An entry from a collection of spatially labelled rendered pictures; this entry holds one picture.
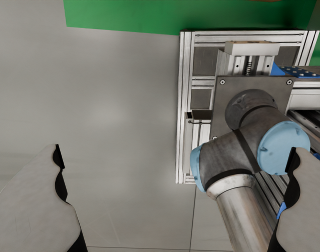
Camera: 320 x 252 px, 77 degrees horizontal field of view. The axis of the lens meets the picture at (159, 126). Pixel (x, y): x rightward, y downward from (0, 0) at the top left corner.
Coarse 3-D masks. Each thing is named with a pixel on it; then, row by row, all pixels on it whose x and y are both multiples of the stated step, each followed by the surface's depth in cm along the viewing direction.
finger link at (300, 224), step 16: (288, 160) 11; (304, 160) 10; (288, 176) 11; (304, 176) 9; (288, 192) 9; (304, 192) 8; (288, 208) 7; (304, 208) 7; (288, 224) 7; (304, 224) 7; (272, 240) 7; (288, 240) 6; (304, 240) 6
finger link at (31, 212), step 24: (24, 168) 9; (48, 168) 9; (0, 192) 8; (24, 192) 8; (48, 192) 8; (0, 216) 7; (24, 216) 7; (48, 216) 7; (72, 216) 7; (0, 240) 6; (24, 240) 6; (48, 240) 6; (72, 240) 6
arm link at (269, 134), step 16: (256, 112) 51; (272, 112) 49; (240, 128) 49; (256, 128) 46; (272, 128) 43; (288, 128) 42; (256, 144) 45; (272, 144) 42; (288, 144) 42; (304, 144) 42; (256, 160) 45; (272, 160) 43
